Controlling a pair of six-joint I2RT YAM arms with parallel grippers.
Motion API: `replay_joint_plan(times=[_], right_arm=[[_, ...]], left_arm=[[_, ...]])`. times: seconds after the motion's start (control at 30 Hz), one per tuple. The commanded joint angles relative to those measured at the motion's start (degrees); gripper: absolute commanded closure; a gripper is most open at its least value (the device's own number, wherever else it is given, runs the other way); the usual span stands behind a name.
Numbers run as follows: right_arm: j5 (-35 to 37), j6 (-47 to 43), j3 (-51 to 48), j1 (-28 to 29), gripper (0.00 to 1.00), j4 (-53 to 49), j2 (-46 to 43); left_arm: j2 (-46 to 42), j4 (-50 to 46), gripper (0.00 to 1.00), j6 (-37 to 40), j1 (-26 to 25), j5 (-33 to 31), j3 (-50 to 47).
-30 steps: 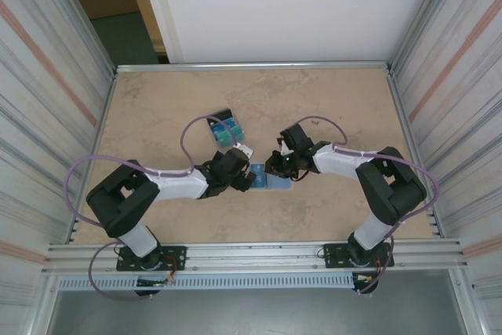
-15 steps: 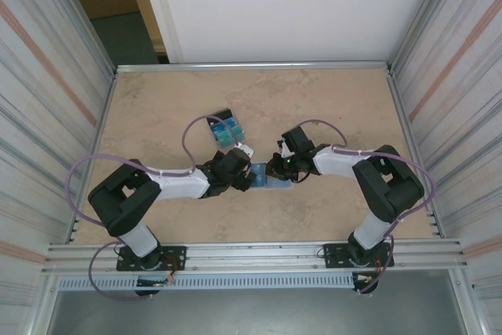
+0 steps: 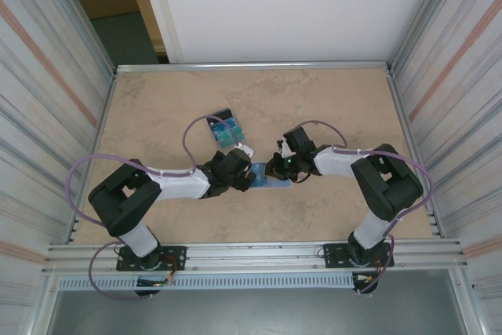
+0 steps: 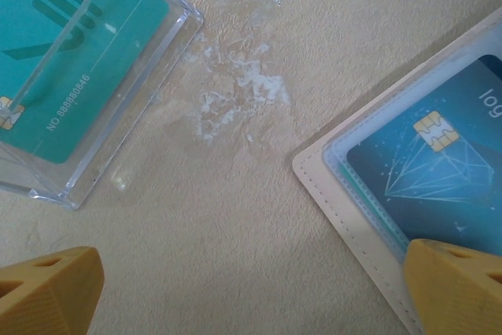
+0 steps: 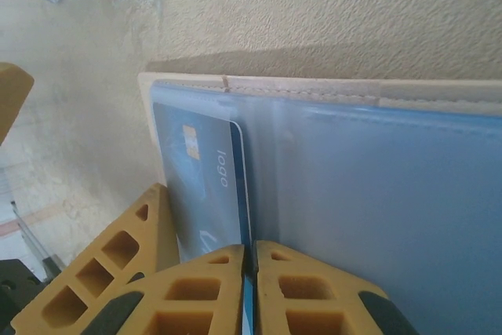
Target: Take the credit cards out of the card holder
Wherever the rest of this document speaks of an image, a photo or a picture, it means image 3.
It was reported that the blue VIP card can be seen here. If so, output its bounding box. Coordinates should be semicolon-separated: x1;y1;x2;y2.
210;121;241;135
250;162;268;188

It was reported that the beige card holder wallet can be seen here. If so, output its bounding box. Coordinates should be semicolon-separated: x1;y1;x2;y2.
249;160;294;191

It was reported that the clear acrylic card organizer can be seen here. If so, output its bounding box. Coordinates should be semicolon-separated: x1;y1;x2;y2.
206;107;248;151

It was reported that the teal VIP card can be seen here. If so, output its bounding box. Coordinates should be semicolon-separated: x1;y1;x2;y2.
214;132;245;148

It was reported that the black credit card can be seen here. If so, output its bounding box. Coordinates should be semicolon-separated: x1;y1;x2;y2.
207;108;233;121

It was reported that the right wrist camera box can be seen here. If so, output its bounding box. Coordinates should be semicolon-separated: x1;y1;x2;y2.
275;137;294;156

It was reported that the aluminium mounting rail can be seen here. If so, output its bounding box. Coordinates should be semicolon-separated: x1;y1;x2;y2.
41;237;470;275

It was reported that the aluminium table edge rail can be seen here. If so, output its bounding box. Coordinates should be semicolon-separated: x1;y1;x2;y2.
115;60;393;74

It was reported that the grey slotted cable duct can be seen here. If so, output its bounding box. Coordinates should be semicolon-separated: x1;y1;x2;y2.
56;274;356;292

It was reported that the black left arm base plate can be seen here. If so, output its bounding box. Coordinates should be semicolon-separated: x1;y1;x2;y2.
116;246;188;272

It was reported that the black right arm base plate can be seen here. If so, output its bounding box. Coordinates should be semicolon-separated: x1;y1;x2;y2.
322;241;395;269

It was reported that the aluminium side rail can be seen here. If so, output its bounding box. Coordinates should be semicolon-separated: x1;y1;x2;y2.
70;70;118;244
386;67;446;239

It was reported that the small circuit board with wires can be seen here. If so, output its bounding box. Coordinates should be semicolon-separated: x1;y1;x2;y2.
352;271;378;285
136;274;176;287

